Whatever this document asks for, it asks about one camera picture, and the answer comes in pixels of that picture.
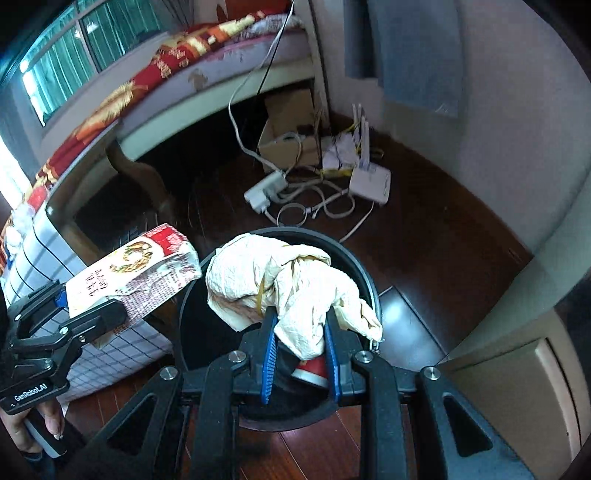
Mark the cardboard box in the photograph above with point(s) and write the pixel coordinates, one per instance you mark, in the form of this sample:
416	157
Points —
286	115

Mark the red white printed carton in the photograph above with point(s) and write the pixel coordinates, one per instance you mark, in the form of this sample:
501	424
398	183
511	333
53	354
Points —
138	272

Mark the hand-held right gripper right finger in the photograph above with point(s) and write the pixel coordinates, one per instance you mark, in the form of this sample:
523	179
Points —
333	367

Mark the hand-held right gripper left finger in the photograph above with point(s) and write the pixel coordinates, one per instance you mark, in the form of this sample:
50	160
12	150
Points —
269	357

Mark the black round trash bin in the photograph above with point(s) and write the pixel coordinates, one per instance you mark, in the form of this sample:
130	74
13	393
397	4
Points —
198	323

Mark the cream paper towel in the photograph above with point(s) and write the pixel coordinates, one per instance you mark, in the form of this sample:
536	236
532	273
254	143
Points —
258	272

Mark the grey hanging cloth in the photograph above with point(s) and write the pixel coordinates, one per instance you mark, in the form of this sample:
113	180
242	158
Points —
360	41

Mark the light blue hanging towel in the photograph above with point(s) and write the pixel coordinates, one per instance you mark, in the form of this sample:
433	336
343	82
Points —
425	55

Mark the white crumpled paper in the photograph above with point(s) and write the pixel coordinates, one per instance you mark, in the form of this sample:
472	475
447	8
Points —
334	154

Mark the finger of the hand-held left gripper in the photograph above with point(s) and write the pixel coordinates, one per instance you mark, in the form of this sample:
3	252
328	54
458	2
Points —
108	314
60	300

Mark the white checked tablecloth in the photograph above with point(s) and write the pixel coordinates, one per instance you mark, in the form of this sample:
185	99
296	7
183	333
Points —
37	258

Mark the beige cabinet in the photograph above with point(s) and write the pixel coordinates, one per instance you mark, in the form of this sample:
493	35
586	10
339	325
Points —
508	378

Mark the red yellow printed quilt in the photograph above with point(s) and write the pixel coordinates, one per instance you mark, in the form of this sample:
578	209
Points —
194	41

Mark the person's left hand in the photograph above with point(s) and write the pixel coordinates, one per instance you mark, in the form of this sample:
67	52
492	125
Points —
50	417

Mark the white framed window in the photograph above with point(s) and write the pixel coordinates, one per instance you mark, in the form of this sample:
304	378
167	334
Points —
60	69

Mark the white router with antennas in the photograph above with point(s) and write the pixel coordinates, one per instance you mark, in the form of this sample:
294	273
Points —
369	184

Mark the red white packet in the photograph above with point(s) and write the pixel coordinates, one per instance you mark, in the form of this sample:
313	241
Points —
311	369

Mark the purple white mattress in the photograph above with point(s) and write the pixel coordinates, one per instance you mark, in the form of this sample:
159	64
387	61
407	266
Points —
231	64

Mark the white power strip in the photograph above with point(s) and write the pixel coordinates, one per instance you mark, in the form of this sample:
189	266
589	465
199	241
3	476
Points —
265	189

